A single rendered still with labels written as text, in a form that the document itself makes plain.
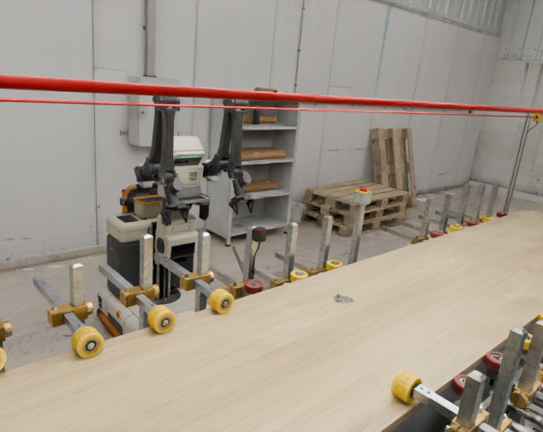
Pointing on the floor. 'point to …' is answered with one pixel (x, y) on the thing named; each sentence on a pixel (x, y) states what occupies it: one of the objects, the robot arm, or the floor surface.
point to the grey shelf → (283, 126)
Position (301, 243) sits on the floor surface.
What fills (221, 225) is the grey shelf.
